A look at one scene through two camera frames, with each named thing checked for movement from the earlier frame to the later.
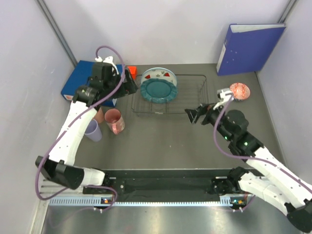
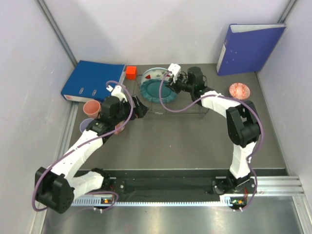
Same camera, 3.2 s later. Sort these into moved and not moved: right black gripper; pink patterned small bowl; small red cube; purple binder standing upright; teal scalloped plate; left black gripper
Moved: left black gripper; right black gripper
Not moved: teal scalloped plate; pink patterned small bowl; small red cube; purple binder standing upright
